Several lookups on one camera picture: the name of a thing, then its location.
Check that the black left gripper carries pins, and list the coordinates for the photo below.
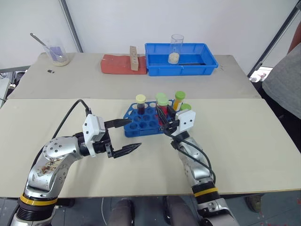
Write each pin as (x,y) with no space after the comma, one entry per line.
(101,146)

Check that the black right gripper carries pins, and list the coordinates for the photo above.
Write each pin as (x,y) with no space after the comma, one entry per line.
(172,124)

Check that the green-capped red liquid tube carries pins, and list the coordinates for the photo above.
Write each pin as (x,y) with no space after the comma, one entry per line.
(162,102)

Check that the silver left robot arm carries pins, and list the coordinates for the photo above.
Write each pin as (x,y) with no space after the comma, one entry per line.
(54,150)

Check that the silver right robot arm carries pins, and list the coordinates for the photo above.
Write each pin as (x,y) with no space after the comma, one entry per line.
(200,169)

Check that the green-capped test tube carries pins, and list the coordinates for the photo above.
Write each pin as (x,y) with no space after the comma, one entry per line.
(160,95)
(185,106)

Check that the blue test tube rack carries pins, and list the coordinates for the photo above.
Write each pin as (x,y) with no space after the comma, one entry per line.
(141,122)

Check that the green-capped orange liquid tube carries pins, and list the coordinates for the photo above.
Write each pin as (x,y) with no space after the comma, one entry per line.
(179,95)

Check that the yellow-capped dark red tube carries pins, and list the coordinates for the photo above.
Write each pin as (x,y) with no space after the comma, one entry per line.
(141,98)

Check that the blue plastic bin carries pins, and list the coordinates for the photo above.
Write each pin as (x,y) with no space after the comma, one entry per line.
(178,69)

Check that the clear beaker with grains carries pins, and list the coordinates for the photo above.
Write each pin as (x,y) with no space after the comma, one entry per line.
(174,58)

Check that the wooden block with holes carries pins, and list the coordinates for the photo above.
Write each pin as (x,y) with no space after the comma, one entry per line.
(134,61)

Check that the red rectangular pad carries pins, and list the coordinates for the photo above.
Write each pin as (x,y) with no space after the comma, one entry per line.
(115,64)

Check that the wide glass beaker with grains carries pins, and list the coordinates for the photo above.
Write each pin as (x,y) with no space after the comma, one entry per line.
(61,61)

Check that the small black clip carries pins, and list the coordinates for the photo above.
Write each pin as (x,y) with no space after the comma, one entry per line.
(50,71)

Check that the red and white small object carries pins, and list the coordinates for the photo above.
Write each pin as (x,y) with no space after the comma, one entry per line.
(257,76)

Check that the person in grey shirt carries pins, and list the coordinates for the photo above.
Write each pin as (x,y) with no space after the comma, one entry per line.
(282,80)

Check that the brown shoe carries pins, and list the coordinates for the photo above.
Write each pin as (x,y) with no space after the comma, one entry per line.
(254,203)

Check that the grey diagonal pole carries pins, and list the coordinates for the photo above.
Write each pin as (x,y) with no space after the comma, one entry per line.
(70,23)
(277,37)

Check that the cluttered grey side bench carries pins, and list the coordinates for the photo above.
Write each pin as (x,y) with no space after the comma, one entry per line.
(9,80)

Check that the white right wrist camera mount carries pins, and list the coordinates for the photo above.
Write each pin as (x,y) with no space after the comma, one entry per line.
(185,118)

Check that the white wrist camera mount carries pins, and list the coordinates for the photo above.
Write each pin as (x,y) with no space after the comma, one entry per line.
(89,127)
(185,118)

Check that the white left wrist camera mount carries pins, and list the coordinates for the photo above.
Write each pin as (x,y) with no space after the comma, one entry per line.
(89,127)

